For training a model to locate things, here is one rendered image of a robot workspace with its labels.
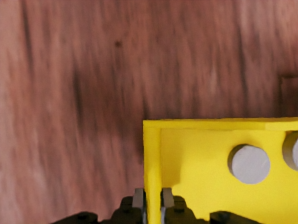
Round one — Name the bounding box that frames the grey steel disc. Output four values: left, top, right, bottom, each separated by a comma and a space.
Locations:
227, 144, 270, 185
282, 130, 298, 172

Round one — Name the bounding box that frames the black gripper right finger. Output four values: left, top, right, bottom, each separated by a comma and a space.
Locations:
160, 188, 264, 224

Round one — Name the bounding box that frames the yellow bin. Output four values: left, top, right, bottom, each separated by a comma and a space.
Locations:
143, 117, 298, 224

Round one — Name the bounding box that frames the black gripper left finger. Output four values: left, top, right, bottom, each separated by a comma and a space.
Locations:
50, 188, 147, 224

